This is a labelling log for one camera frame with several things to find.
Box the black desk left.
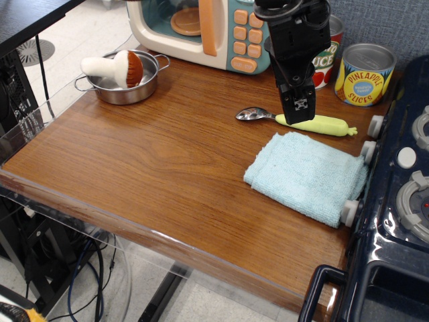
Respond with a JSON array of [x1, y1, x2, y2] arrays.
[[1, 0, 83, 57]]

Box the plush mushroom toy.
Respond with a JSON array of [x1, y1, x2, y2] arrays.
[[80, 50, 143, 89]]

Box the toy microwave teal and cream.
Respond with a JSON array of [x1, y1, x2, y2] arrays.
[[126, 0, 270, 74]]

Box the black cable under table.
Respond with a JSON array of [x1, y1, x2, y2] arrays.
[[50, 234, 118, 322]]

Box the yellow object bottom left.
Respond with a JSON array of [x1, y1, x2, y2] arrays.
[[0, 301, 46, 322]]

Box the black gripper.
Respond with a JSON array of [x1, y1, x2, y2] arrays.
[[253, 1, 331, 125]]

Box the dark blue toy stove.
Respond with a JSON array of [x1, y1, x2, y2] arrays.
[[299, 56, 428, 321]]

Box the spoon with green carrot handle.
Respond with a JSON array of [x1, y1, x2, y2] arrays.
[[235, 107, 358, 137]]

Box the pineapple slices can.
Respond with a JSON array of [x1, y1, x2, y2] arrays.
[[334, 43, 397, 107]]

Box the blue cable under table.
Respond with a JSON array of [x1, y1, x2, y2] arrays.
[[67, 234, 105, 322]]

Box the light blue cloth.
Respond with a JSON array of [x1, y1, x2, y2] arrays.
[[243, 132, 368, 228]]

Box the tomato sauce can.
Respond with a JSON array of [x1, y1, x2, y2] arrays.
[[312, 15, 345, 89]]

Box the small steel pot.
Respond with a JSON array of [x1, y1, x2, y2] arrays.
[[74, 50, 170, 105]]

